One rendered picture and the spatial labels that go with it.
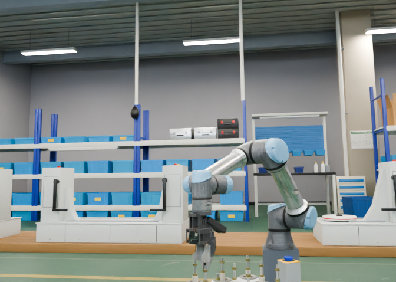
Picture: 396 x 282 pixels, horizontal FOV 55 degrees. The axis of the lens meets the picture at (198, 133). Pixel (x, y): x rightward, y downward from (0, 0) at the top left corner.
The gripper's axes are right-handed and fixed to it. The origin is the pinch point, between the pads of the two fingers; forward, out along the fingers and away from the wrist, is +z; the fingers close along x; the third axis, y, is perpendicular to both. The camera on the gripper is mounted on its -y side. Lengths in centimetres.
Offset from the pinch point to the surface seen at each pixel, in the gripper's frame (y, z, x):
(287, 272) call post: -35.2, 7.1, 13.2
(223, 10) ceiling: -446, -363, -361
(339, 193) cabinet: -533, -5, -184
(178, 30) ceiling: -447, -362, -493
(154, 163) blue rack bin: -297, -60, -393
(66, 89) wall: -388, -288, -895
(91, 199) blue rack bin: -232, 0, -480
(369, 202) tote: -460, 4, -109
